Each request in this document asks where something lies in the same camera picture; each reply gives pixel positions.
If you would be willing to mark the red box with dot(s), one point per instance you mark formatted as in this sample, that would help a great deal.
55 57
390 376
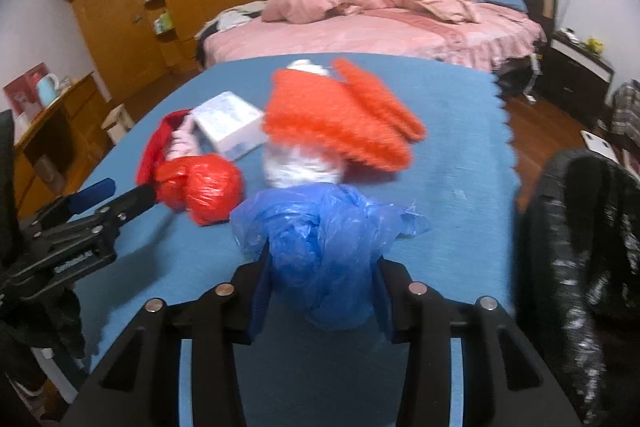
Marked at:
20 89

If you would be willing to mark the small orange mesh mat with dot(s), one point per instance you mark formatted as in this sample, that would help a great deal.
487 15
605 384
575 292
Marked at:
380 97

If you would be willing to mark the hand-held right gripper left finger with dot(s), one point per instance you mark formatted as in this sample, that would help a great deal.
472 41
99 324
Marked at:
257 307

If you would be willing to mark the white crumpled paper wad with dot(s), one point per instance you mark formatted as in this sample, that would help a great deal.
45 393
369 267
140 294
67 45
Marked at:
307 67

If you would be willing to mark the white device on nightstand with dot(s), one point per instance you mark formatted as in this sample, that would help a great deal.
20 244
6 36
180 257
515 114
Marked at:
569 35

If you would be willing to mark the yellow plush toy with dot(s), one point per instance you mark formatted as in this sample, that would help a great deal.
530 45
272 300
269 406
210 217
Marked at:
594 45

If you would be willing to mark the small white stool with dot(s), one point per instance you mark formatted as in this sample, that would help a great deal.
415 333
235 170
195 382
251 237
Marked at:
117 122

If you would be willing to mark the black lined trash bin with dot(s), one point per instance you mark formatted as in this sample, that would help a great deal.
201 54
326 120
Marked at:
565 232

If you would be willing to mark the wooden desk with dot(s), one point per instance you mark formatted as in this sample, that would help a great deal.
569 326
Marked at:
65 122

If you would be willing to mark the person's left forearm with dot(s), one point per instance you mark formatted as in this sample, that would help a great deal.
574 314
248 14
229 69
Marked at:
40 327

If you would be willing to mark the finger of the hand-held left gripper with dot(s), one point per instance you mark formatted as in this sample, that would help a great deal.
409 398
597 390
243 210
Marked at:
135 198
92 194

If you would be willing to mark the light blue kettle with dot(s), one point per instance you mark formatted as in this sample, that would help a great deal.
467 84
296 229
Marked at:
46 89

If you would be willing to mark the black stand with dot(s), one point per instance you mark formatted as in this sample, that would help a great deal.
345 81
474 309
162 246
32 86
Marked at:
7 167

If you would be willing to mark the white plastic bag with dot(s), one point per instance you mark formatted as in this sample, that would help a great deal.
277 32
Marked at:
300 169

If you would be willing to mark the plaid bag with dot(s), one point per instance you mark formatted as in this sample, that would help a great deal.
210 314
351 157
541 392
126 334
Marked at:
627 112

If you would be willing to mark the large orange mesh mat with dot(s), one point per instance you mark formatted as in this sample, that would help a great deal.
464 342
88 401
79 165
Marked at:
320 112

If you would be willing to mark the white bathroom scale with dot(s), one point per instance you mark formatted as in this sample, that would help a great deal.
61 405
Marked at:
600 146

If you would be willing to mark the dark nightstand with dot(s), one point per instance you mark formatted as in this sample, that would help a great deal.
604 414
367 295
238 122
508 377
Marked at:
575 77

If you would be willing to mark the blue plastic bag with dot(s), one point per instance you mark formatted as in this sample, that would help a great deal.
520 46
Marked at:
320 247

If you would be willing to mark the red plastic bag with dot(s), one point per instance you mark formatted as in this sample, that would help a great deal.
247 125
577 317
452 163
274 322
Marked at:
205 189

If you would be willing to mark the pile of clothes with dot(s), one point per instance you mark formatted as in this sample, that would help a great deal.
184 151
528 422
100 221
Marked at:
230 19

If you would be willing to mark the pink bed with quilt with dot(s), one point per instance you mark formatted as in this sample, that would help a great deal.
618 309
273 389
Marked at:
350 37

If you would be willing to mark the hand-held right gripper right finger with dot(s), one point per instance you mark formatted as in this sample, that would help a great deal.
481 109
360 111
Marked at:
385 312

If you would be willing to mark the green box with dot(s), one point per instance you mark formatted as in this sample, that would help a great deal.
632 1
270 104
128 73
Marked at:
162 23

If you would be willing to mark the white cardboard box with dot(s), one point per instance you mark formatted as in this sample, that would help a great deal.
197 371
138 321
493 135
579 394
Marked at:
225 122

